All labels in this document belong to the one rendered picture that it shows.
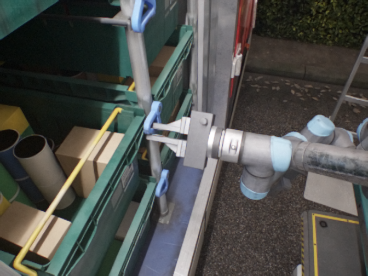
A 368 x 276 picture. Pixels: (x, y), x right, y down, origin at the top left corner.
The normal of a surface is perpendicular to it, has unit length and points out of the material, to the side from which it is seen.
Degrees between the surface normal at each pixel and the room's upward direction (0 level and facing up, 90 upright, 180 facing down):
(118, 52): 91
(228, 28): 90
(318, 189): 0
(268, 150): 37
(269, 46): 7
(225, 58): 90
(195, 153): 47
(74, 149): 0
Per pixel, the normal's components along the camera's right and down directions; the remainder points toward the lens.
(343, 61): -0.07, -0.58
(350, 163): -0.78, -0.26
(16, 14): 0.96, 0.25
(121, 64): -0.27, 0.76
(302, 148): -0.63, -0.58
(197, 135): -0.22, 0.04
